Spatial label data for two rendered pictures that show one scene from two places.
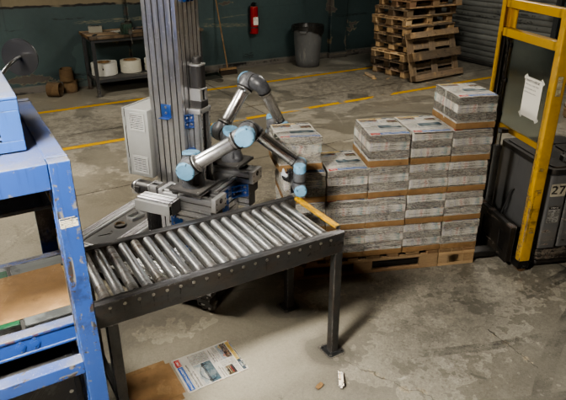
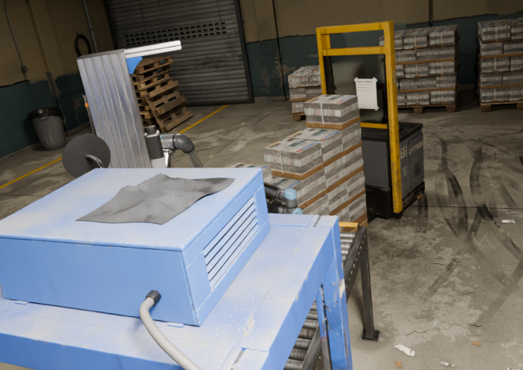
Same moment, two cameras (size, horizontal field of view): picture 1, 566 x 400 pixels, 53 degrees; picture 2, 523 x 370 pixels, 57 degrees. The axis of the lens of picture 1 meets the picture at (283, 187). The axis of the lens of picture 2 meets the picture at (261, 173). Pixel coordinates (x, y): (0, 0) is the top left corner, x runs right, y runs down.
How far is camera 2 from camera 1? 1.87 m
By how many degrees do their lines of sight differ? 33
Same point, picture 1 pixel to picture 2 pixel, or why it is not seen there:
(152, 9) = (99, 89)
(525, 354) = (469, 266)
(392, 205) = (321, 205)
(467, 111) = (345, 113)
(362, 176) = (300, 189)
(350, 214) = not seen: hidden behind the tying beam
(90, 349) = not seen: outside the picture
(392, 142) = (312, 153)
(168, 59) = (130, 135)
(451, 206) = (350, 191)
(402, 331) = (391, 294)
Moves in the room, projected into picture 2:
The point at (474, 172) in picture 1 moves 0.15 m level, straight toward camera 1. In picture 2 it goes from (356, 158) to (365, 163)
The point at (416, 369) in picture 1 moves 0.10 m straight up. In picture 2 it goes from (433, 311) to (433, 300)
